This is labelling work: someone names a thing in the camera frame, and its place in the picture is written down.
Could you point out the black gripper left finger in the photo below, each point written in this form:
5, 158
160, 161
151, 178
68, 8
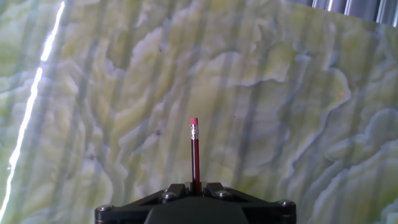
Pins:
130, 211

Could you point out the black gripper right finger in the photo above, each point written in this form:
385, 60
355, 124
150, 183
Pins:
267, 211

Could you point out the green marble pattern mat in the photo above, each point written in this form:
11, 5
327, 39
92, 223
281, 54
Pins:
186, 77

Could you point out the red pencil with pink eraser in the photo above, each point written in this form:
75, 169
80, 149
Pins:
195, 155

